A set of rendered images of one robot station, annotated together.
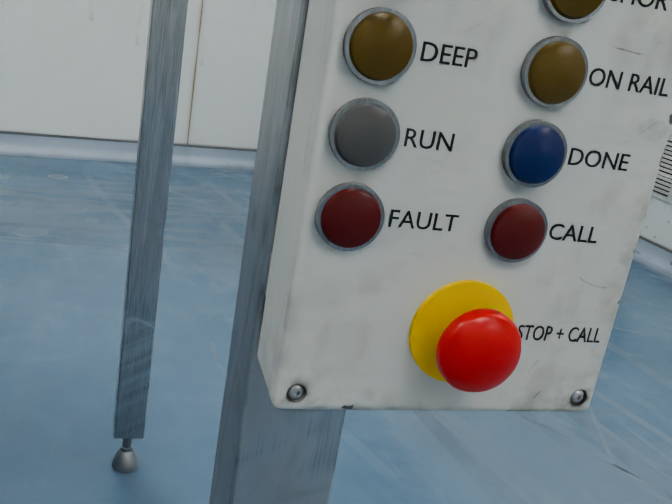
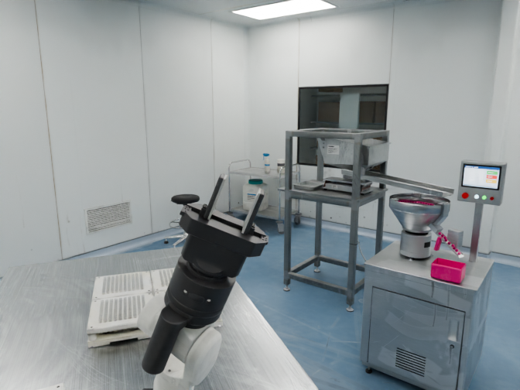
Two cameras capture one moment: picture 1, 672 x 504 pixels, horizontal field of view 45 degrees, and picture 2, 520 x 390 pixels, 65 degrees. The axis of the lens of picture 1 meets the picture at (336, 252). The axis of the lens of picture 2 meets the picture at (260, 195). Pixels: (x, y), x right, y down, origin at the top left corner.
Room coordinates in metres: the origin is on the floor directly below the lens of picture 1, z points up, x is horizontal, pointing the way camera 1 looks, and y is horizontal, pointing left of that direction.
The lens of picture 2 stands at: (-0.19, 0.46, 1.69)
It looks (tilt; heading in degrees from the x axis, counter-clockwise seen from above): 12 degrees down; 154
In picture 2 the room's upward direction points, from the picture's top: straight up
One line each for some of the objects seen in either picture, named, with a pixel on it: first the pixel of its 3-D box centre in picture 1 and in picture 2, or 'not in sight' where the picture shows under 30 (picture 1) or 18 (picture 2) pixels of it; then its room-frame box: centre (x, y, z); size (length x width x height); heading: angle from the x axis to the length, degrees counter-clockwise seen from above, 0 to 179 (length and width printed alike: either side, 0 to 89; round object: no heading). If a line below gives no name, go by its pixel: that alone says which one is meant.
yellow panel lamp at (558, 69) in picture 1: (556, 72); not in sight; (0.36, -0.08, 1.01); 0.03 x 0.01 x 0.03; 108
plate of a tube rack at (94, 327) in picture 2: not in sight; (122, 311); (-1.74, 0.62, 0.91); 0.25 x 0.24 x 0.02; 82
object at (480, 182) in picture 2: not in sight; (477, 213); (-1.75, 2.67, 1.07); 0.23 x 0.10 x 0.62; 26
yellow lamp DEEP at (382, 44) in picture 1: (381, 46); not in sight; (0.34, 0.00, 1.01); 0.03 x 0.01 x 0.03; 108
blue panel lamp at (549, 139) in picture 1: (536, 154); not in sight; (0.36, -0.08, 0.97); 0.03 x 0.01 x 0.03; 108
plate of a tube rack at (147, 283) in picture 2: not in sight; (123, 285); (-1.99, 0.65, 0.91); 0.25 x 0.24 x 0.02; 82
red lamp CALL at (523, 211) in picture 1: (517, 232); not in sight; (0.36, -0.08, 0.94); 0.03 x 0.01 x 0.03; 108
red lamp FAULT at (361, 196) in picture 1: (351, 218); not in sight; (0.34, 0.00, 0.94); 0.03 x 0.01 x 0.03; 108
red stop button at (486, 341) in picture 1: (466, 337); not in sight; (0.35, -0.07, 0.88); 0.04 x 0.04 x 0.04; 18
